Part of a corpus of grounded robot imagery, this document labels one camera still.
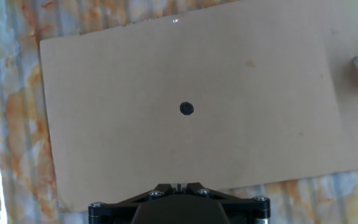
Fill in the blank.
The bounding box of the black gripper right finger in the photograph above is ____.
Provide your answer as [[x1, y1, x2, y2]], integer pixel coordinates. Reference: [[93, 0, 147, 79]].
[[180, 182, 272, 224]]

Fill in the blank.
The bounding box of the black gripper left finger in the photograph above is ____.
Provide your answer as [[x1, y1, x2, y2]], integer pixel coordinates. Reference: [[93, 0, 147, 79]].
[[88, 182, 179, 224]]

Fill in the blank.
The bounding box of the black target dot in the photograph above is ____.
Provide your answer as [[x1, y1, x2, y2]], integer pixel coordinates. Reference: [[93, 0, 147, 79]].
[[179, 101, 195, 116]]

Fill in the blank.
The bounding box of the marble pattern plastic mat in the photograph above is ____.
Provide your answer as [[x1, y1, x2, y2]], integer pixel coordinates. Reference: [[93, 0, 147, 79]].
[[0, 0, 358, 224]]

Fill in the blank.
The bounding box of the brown cardboard sheet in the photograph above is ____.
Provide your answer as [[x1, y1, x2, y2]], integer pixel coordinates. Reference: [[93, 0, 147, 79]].
[[39, 0, 358, 214]]

